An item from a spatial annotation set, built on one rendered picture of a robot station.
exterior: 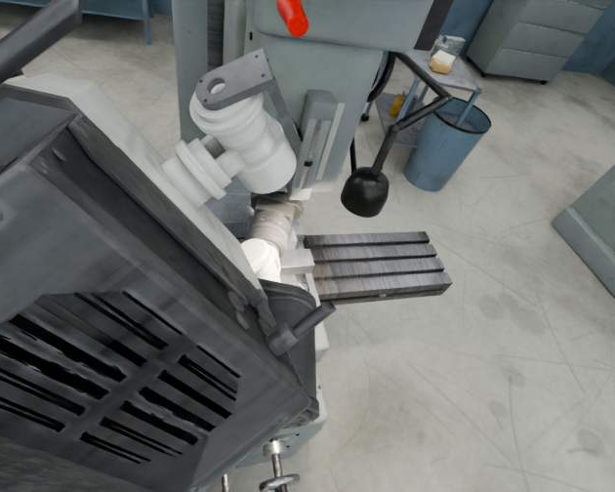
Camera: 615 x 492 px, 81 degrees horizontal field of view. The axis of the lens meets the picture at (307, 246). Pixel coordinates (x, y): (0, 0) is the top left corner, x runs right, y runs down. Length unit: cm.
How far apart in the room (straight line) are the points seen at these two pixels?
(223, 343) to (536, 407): 243
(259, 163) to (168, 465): 25
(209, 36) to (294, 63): 50
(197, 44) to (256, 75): 77
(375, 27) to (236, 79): 30
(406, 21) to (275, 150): 31
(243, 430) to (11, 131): 22
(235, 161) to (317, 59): 30
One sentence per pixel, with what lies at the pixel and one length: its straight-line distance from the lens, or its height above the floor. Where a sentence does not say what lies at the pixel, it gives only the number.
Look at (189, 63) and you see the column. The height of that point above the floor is 134.
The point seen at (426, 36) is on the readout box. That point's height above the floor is 155.
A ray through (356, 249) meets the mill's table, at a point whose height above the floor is 93.
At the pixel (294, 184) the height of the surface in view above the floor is 138.
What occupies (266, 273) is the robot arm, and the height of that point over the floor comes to 126.
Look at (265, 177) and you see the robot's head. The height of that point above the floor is 159.
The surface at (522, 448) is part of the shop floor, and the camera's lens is 241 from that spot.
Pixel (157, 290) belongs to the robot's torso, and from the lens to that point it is 17.
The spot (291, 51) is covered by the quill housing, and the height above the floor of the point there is 160.
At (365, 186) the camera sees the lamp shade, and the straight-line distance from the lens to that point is 56.
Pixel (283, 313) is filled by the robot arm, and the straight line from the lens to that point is 44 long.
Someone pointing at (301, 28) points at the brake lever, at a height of 170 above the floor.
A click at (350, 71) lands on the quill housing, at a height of 158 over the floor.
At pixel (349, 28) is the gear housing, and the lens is 57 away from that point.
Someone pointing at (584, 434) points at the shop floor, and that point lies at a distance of 271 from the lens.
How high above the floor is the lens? 183
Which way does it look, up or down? 49 degrees down
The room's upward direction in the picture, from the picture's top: 19 degrees clockwise
